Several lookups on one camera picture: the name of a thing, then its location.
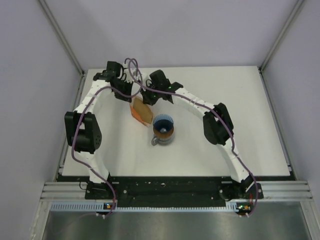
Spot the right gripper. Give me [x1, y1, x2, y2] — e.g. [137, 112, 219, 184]
[139, 83, 161, 107]

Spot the orange coffee filter box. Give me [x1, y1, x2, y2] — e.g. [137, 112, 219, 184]
[130, 96, 154, 127]

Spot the blue glass dripper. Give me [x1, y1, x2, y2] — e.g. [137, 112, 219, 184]
[152, 114, 174, 132]

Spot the brown wooden dripper base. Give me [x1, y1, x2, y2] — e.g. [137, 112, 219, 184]
[153, 125, 175, 139]

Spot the glass coffee carafe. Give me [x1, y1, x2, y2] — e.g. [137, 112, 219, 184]
[151, 130, 175, 146]

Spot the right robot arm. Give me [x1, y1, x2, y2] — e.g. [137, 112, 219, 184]
[141, 69, 259, 198]

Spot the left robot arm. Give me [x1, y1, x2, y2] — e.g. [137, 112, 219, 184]
[64, 61, 133, 199]

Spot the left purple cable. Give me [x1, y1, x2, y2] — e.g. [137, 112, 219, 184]
[71, 57, 142, 211]

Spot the left aluminium corner post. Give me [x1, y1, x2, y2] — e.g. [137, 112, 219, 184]
[36, 0, 85, 76]

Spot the aluminium corner post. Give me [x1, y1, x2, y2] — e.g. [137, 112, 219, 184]
[36, 0, 85, 76]
[258, 0, 307, 74]

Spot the black mounting base plate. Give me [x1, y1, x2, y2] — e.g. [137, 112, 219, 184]
[85, 176, 264, 208]

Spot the aluminium frame rail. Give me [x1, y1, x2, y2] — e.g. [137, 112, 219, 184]
[40, 181, 313, 202]

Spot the grey slotted cable duct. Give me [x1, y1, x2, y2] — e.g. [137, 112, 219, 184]
[50, 199, 254, 213]

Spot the right aluminium corner post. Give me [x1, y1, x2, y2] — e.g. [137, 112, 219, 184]
[258, 0, 307, 74]

